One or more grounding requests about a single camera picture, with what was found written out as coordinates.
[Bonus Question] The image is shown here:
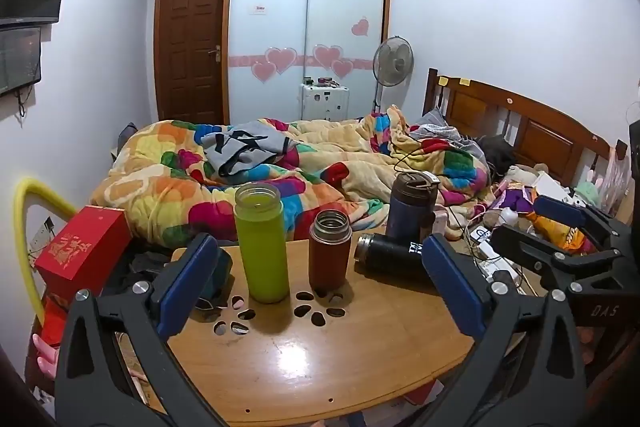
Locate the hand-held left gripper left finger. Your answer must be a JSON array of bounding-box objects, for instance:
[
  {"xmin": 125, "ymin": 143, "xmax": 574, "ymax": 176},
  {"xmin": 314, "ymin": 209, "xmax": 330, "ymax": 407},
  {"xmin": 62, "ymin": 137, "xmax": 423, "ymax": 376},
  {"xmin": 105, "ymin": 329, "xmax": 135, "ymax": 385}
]
[{"xmin": 54, "ymin": 233, "xmax": 236, "ymax": 427}]

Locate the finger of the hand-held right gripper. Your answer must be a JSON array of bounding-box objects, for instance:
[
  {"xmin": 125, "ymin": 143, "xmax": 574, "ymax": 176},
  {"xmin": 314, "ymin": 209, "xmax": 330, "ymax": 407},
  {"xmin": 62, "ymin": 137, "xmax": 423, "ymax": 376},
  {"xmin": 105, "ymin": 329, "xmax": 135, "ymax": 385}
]
[
  {"xmin": 531, "ymin": 194, "xmax": 640, "ymax": 254},
  {"xmin": 490, "ymin": 223, "xmax": 622, "ymax": 293}
]

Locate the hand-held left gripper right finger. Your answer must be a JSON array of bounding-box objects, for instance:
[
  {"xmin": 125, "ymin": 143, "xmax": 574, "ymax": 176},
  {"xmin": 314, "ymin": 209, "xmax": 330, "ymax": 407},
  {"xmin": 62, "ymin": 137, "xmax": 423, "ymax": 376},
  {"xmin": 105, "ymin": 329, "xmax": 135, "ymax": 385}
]
[{"xmin": 421, "ymin": 234, "xmax": 587, "ymax": 427}]

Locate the green cup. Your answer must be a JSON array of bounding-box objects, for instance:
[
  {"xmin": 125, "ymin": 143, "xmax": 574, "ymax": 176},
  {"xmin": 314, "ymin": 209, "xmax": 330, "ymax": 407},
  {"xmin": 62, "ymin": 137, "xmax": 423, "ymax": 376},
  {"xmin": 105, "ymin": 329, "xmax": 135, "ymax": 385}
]
[{"xmin": 234, "ymin": 182, "xmax": 292, "ymax": 304}]

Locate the red-brown steel cup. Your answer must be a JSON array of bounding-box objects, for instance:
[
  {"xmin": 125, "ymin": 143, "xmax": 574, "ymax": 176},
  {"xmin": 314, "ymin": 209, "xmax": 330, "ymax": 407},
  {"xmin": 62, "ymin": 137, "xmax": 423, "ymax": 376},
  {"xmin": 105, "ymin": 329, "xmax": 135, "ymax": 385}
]
[{"xmin": 308, "ymin": 209, "xmax": 353, "ymax": 292}]

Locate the orange snack bag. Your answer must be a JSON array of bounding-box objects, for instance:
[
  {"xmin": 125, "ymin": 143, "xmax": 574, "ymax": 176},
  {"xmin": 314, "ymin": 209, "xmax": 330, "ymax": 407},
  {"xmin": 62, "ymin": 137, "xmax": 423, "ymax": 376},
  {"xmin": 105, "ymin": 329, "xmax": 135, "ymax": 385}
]
[{"xmin": 525, "ymin": 211, "xmax": 597, "ymax": 254}]

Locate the green plush toy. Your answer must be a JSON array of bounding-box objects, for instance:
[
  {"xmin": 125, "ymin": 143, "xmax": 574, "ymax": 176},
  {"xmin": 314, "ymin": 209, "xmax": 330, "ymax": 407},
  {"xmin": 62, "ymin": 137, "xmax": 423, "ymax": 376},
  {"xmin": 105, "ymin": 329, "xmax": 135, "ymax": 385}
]
[{"xmin": 572, "ymin": 186, "xmax": 607, "ymax": 208}]

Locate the white power strip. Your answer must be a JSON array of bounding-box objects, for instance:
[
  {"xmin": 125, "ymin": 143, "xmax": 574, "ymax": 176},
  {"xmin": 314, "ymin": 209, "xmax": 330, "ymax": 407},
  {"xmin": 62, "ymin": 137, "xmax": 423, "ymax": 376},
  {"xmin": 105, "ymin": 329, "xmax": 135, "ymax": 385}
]
[{"xmin": 469, "ymin": 237, "xmax": 522, "ymax": 284}]

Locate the purple toy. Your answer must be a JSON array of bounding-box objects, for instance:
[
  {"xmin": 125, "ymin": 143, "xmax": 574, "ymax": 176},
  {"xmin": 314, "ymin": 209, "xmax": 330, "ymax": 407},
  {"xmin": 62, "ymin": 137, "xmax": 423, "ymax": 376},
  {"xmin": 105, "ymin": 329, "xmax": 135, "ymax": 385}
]
[{"xmin": 499, "ymin": 187, "xmax": 539, "ymax": 214}]

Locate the black thermos bottle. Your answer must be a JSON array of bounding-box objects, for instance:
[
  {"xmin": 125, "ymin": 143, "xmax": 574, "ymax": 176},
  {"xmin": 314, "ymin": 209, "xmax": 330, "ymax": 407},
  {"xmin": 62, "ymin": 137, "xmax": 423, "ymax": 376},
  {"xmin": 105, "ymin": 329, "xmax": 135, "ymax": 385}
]
[{"xmin": 354, "ymin": 233, "xmax": 437, "ymax": 284}]

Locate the pink plastic bag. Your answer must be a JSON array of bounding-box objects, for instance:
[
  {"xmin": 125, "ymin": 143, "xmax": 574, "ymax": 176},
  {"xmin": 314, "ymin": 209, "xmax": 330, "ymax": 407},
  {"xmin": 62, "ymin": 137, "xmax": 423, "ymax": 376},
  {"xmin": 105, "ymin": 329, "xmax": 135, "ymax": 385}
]
[{"xmin": 595, "ymin": 151, "xmax": 632, "ymax": 214}]

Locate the dark cloth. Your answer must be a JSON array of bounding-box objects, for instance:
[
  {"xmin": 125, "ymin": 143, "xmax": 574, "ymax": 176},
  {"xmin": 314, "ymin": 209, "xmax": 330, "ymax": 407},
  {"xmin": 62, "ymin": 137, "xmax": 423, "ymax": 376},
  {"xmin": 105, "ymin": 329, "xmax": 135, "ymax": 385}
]
[{"xmin": 477, "ymin": 134, "xmax": 519, "ymax": 174}]

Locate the dark blue lidded tumbler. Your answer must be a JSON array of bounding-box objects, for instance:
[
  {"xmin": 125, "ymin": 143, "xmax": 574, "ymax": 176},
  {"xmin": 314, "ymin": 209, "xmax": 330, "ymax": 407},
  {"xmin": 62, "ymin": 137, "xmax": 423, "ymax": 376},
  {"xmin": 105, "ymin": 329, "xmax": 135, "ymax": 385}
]
[{"xmin": 386, "ymin": 172, "xmax": 440, "ymax": 242}]

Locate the wooden bed headboard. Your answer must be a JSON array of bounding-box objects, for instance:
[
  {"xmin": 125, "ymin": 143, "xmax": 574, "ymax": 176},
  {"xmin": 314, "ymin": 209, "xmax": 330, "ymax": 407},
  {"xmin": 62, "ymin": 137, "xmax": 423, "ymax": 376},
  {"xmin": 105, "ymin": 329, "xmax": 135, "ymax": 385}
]
[{"xmin": 422, "ymin": 68, "xmax": 614, "ymax": 188}]

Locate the colourful heart-print blanket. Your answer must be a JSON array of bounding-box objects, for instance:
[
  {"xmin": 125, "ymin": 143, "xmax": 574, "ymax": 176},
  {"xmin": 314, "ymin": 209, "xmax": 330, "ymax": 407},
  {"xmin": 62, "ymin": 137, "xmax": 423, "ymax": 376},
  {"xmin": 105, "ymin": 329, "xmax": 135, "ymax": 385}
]
[{"xmin": 90, "ymin": 104, "xmax": 493, "ymax": 244}]

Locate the red gift box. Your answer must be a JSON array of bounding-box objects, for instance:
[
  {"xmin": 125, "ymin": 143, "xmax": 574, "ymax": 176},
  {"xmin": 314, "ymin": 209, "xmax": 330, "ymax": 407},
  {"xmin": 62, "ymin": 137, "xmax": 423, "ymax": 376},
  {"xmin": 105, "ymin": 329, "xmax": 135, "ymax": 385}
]
[{"xmin": 34, "ymin": 205, "xmax": 133, "ymax": 304}]

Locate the red bag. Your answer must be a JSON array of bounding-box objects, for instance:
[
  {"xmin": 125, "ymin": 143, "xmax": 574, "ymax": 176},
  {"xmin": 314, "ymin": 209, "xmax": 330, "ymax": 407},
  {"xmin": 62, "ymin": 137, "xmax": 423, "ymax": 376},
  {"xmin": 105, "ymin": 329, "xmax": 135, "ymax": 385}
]
[{"xmin": 40, "ymin": 297, "xmax": 72, "ymax": 349}]

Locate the grey garment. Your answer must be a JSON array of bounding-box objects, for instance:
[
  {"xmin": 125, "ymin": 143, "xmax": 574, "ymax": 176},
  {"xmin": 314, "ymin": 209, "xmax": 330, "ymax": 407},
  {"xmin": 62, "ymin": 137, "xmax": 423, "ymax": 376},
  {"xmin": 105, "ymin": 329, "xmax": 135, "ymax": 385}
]
[{"xmin": 202, "ymin": 119, "xmax": 297, "ymax": 178}]

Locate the pink plastic object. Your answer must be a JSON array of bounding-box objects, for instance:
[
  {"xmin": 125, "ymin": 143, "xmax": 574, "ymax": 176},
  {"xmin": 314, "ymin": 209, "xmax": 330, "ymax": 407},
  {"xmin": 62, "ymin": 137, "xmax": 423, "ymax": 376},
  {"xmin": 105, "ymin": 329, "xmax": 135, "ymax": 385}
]
[{"xmin": 32, "ymin": 333, "xmax": 64, "ymax": 379}]

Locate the small white cabinet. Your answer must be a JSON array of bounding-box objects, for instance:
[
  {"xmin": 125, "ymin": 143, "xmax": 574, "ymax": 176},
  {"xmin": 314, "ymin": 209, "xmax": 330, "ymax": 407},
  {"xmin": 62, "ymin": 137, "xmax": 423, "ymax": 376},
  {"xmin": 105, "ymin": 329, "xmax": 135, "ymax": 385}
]
[{"xmin": 299, "ymin": 83, "xmax": 350, "ymax": 122}]

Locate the black standing fan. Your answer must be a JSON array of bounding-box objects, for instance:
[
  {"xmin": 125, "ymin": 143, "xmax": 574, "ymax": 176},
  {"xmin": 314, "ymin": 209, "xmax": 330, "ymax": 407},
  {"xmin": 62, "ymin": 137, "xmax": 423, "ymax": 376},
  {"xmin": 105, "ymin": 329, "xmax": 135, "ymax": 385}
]
[{"xmin": 372, "ymin": 37, "xmax": 415, "ymax": 114}]

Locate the brown wooden door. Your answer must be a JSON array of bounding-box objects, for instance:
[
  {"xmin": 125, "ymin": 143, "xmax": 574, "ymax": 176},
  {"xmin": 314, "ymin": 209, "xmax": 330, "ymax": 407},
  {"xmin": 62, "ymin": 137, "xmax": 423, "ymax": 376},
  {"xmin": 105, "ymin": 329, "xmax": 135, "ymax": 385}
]
[{"xmin": 156, "ymin": 0, "xmax": 226, "ymax": 124}]

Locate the wardrobe with heart stickers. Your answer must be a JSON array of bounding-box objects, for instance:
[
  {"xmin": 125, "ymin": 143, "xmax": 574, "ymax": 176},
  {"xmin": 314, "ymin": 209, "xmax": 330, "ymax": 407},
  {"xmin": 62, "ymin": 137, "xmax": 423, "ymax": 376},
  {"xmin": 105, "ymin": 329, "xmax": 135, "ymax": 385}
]
[{"xmin": 131, "ymin": 0, "xmax": 392, "ymax": 126}]

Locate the black cable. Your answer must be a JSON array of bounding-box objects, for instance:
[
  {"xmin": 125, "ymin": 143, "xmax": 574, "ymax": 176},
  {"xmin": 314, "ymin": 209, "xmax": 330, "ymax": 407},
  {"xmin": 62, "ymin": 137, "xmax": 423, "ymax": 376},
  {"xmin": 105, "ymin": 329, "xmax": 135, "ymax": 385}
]
[{"xmin": 390, "ymin": 133, "xmax": 468, "ymax": 176}]

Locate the wall socket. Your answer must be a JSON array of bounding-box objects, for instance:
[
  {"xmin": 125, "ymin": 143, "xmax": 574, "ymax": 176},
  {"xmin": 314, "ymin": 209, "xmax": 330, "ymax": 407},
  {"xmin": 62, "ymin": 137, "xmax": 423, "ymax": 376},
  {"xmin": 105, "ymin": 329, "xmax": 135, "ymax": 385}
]
[{"xmin": 29, "ymin": 217, "xmax": 56, "ymax": 254}]

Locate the yellow hose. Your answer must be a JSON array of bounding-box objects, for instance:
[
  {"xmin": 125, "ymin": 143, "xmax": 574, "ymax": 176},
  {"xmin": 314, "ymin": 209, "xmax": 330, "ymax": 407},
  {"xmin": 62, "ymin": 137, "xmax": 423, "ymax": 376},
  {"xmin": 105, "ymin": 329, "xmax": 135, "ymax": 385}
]
[{"xmin": 13, "ymin": 178, "xmax": 78, "ymax": 324}]

